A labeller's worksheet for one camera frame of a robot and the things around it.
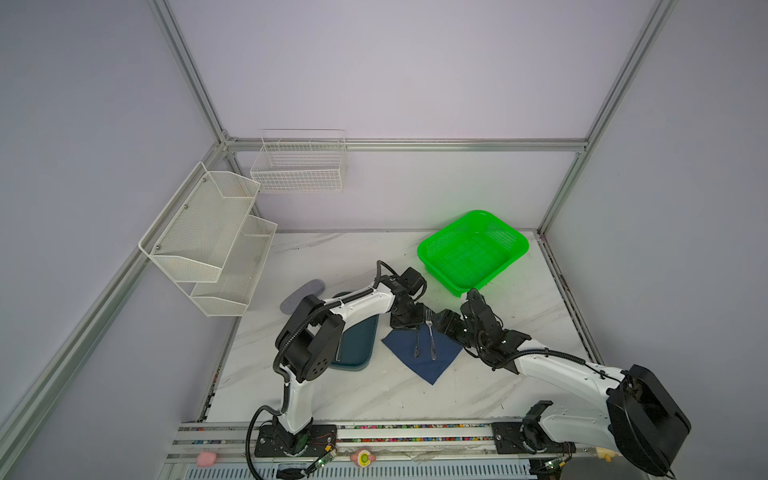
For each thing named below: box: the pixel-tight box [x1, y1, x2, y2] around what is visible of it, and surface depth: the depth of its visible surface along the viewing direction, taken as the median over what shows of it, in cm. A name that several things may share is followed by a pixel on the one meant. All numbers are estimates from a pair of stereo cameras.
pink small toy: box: [196, 450, 218, 467], surface depth 71 cm
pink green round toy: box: [350, 449, 376, 468], surface depth 69 cm
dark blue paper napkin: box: [381, 323, 463, 385], surface depth 88 cm
